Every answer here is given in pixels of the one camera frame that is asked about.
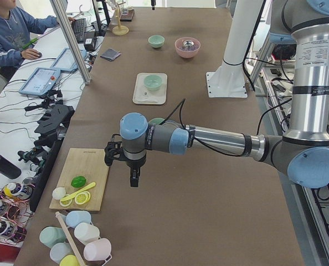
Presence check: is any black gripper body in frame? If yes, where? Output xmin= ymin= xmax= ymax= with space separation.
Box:
xmin=104 ymin=141 xmax=146 ymax=175

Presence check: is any green bowl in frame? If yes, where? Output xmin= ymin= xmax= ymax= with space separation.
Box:
xmin=148 ymin=117 xmax=164 ymax=125
xmin=148 ymin=35 xmax=165 ymax=49
xmin=143 ymin=74 xmax=162 ymax=91

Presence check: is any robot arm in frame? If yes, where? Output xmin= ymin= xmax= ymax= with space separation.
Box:
xmin=105 ymin=1 xmax=329 ymax=188

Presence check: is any bamboo cutting board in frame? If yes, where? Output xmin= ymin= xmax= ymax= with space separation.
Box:
xmin=49 ymin=148 xmax=109 ymax=212

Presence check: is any yellow plastic knife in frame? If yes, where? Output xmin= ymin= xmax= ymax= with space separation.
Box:
xmin=61 ymin=182 xmax=96 ymax=201

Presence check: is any green lime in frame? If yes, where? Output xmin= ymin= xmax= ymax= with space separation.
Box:
xmin=71 ymin=176 xmax=87 ymax=188

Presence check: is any lemon slice right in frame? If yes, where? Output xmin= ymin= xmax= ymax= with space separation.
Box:
xmin=74 ymin=191 xmax=91 ymax=205

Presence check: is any lemon slice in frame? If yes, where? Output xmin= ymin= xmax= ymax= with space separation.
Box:
xmin=59 ymin=198 xmax=73 ymax=207
xmin=74 ymin=191 xmax=91 ymax=205

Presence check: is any cream serving tray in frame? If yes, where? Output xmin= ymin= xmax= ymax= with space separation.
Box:
xmin=132 ymin=73 xmax=167 ymax=105

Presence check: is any white garlic bulb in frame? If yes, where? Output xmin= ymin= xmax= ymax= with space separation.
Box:
xmin=52 ymin=187 xmax=66 ymax=200

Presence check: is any lemon slice left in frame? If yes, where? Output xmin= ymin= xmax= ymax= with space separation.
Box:
xmin=59 ymin=198 xmax=73 ymax=207

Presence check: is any white cup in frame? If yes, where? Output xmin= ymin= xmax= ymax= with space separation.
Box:
xmin=74 ymin=222 xmax=100 ymax=245

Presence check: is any green bowl on tray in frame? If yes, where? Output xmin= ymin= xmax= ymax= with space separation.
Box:
xmin=143 ymin=74 xmax=162 ymax=91

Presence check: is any pink cup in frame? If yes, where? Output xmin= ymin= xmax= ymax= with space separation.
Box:
xmin=84 ymin=238 xmax=112 ymax=261

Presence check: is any grey folded cloth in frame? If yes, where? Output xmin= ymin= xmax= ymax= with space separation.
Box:
xmin=100 ymin=48 xmax=121 ymax=62

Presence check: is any teach pendant tablet near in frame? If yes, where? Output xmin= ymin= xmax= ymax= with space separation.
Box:
xmin=19 ymin=67 xmax=61 ymax=96

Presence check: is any teach pendant tablet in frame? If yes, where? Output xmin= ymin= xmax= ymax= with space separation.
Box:
xmin=51 ymin=48 xmax=78 ymax=73
xmin=19 ymin=67 xmax=61 ymax=96

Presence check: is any teach pendant tablet far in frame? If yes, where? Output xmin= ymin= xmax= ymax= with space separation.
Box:
xmin=51 ymin=48 xmax=78 ymax=73

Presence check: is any green cup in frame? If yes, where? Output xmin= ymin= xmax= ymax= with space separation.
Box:
xmin=39 ymin=227 xmax=66 ymax=248

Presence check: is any yellow bottle in rack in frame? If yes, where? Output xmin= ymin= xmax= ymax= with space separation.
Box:
xmin=4 ymin=182 xmax=33 ymax=200

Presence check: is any light blue cup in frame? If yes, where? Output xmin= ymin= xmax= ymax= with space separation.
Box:
xmin=49 ymin=243 xmax=74 ymax=264

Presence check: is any yellow cup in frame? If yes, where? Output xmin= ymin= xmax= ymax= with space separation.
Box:
xmin=59 ymin=254 xmax=80 ymax=266

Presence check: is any black water bottle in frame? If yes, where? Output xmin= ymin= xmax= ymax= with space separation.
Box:
xmin=0 ymin=155 xmax=22 ymax=180

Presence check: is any wooden stand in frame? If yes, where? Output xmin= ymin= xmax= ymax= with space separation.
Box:
xmin=112 ymin=1 xmax=129 ymax=36

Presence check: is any pink bowl with ice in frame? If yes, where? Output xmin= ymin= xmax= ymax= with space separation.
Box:
xmin=174 ymin=37 xmax=201 ymax=59

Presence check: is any black keyboard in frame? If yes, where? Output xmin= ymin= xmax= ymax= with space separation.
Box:
xmin=71 ymin=18 xmax=86 ymax=43

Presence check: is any metal scoop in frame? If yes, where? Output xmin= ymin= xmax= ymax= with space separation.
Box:
xmin=182 ymin=40 xmax=194 ymax=49

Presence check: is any seated person in hoodie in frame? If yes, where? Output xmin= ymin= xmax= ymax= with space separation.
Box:
xmin=0 ymin=0 xmax=76 ymax=68

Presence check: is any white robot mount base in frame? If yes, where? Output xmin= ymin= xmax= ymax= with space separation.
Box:
xmin=206 ymin=0 xmax=265 ymax=98

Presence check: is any aluminium frame post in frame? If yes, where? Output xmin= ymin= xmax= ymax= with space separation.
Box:
xmin=49 ymin=0 xmax=91 ymax=85

